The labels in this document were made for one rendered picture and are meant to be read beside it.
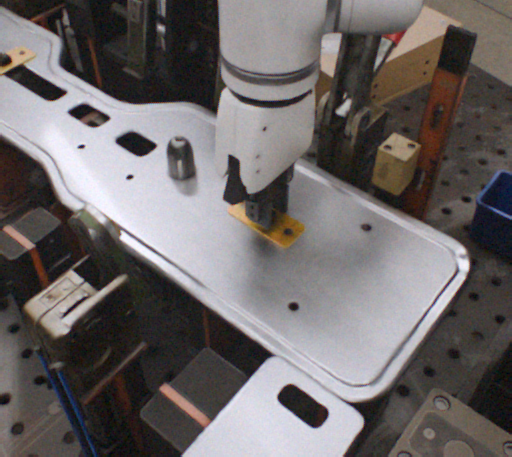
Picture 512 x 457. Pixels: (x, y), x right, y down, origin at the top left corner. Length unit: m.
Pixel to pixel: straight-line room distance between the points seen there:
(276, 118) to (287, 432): 0.26
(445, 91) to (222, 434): 0.38
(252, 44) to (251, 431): 0.31
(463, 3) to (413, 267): 2.69
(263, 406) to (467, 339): 0.49
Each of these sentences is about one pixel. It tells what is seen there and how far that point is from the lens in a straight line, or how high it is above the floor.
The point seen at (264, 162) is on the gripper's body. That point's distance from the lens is 0.56.
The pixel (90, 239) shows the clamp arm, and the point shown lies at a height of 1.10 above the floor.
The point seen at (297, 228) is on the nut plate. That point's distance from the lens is 0.67.
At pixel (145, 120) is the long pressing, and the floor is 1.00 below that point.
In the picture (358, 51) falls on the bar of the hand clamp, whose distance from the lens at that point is 0.69.
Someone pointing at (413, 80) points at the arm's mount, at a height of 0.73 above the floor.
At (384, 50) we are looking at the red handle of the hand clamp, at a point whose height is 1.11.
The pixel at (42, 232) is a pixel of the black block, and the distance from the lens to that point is 0.72.
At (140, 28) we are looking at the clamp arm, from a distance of 0.89.
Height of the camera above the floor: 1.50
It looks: 46 degrees down
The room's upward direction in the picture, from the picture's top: straight up
